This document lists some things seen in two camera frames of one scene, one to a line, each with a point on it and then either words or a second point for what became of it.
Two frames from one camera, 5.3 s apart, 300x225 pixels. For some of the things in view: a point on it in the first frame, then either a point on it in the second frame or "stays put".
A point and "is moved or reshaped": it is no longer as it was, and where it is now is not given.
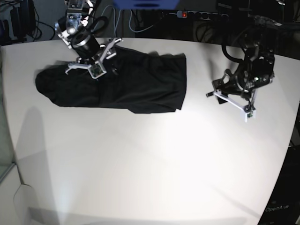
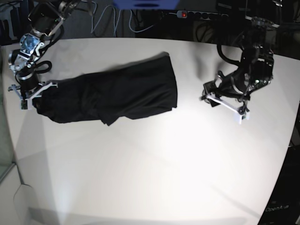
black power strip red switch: (183, 14) stays put
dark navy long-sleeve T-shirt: (142, 82) is moved or reshaped
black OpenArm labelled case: (283, 207) stays put
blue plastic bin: (146, 4) stays put
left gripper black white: (104, 54) to (29, 86)
